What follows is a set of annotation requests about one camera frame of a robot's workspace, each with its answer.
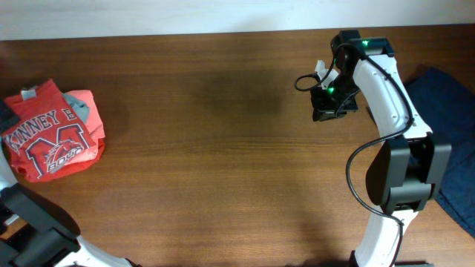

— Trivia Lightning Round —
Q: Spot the orange red t-shirt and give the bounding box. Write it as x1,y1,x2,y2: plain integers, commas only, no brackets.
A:
1,79,96,182

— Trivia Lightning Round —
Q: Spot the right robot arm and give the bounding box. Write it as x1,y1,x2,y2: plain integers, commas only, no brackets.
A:
309,30,451,267

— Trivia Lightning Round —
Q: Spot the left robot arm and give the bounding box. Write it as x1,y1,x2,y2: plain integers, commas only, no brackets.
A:
1,155,136,267

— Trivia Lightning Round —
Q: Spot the navy blue garment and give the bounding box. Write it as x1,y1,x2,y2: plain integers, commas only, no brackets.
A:
407,67,474,236

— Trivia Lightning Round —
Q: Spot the folded orange garment stack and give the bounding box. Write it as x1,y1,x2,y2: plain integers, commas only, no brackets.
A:
65,90,105,173

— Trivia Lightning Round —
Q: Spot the folded grey garment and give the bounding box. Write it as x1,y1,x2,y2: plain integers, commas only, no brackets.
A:
63,93,90,123

